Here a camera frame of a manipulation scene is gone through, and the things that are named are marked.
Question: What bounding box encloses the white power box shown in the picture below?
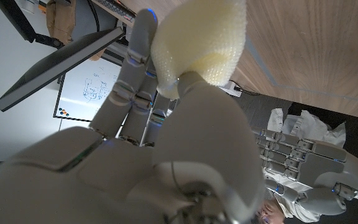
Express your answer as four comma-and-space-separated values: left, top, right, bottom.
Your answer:
221, 80, 245, 98

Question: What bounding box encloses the black computer monitor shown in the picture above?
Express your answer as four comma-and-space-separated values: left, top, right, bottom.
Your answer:
0, 27, 126, 112

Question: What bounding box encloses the black keyboard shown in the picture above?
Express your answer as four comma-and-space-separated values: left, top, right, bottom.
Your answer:
96, 0, 136, 22

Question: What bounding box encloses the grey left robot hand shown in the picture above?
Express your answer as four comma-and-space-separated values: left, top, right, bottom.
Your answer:
253, 127, 358, 215

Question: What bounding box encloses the whiteboard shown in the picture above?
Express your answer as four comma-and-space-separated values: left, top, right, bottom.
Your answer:
53, 55, 122, 122

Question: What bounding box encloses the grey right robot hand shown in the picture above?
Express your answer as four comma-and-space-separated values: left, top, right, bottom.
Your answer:
0, 8, 265, 224

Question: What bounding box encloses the yellow sponge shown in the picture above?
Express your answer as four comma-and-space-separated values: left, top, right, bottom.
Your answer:
150, 0, 247, 100

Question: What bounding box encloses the person in white jacket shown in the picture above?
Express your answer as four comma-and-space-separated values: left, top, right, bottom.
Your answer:
253, 107, 347, 224

